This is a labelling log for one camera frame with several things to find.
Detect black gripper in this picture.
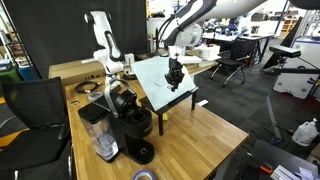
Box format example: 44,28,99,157
165,58,184,91

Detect white whiteboard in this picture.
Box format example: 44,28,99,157
131,51,198,113

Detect white paper label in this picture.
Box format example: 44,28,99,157
197,99,210,108

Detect small white box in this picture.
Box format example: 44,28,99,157
199,44,221,62

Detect grey tape roll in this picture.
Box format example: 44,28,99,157
87,91,105,103

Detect brown cardboard box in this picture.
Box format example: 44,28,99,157
48,59,108,88

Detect black coffee machine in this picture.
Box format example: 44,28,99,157
77,78,156,165

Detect black mesh office chair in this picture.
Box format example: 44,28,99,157
209,37,256,88
0,76,74,180

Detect black backdrop curtain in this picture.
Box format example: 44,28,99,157
2,0,150,80

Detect blue tape roll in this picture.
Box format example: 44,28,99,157
132,169,157,180

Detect white office desk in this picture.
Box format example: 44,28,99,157
201,30,278,64

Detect blue storage bin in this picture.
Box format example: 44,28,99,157
16,65,38,81

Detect metal shelf rack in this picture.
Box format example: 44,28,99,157
0,9,34,81

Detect white machine cabinet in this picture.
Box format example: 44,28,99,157
272,36,320,100

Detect small orange tool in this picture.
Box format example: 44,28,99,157
259,164,274,175

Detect white plastic jug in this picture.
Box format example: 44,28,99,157
291,117,320,148

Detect white paper sheets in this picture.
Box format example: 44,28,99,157
269,164,316,180

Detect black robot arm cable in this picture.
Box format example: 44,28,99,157
154,9,183,51

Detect black coiled cable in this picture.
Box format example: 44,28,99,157
73,80,102,95

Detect grey floor cable cover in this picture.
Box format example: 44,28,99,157
246,81,284,145

